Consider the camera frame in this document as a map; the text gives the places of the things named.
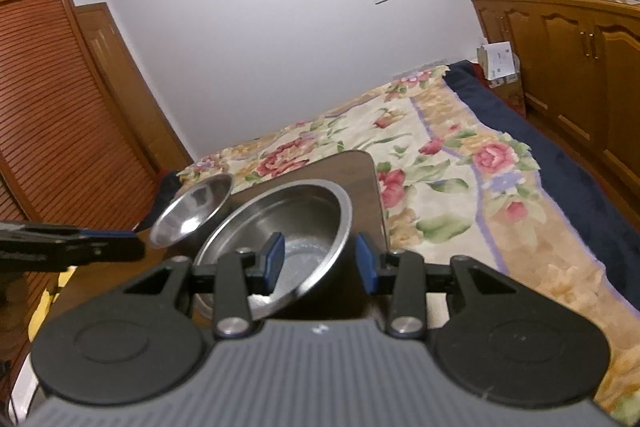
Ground steel bowl back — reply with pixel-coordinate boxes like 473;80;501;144
149;173;233;257

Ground large steel bowl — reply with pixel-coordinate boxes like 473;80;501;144
195;179;352;320

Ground floral tray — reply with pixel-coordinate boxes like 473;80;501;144
8;355;39;425

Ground yellow pikachu plush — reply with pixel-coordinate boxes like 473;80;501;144
27;267;77;341

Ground dark clothes on bed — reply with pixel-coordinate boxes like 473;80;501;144
134;170;182;233

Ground floral bed quilt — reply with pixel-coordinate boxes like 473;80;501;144
179;62;639;426

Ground white paper box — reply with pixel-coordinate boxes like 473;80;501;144
476;41;520;89

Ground wooden sideboard cabinet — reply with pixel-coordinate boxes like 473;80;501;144
471;0;639;209

